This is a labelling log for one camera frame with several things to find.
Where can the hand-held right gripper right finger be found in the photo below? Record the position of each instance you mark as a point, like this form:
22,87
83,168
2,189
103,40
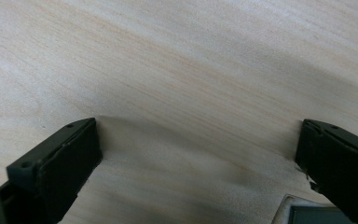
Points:
338,161

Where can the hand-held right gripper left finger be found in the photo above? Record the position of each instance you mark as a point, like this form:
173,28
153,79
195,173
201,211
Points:
60,161

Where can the grey framed flat object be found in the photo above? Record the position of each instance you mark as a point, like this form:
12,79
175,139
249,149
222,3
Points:
307,213

